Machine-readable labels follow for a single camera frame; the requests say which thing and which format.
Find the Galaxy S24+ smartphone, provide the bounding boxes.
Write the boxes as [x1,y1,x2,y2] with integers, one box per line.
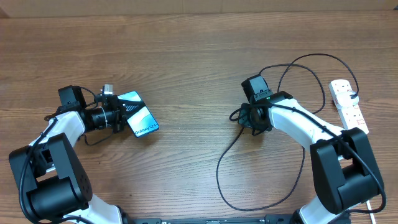
[118,91,159,138]

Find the black USB charging cable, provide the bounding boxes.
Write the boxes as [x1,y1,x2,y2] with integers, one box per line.
[216,53,360,212]

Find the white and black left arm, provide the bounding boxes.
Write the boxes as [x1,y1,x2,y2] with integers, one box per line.
[9,84,159,223]

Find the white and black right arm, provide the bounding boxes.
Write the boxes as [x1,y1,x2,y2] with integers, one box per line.
[229,75,387,223]

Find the white charger plug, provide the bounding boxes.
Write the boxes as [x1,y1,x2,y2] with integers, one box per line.
[334,91,359,110]

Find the white power strip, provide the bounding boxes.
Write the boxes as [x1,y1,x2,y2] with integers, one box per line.
[329,79,369,134]

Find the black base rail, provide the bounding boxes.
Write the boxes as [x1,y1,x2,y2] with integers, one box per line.
[122,213,303,224]

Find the white power strip cord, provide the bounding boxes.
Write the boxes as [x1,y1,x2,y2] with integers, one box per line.
[365,200,377,224]

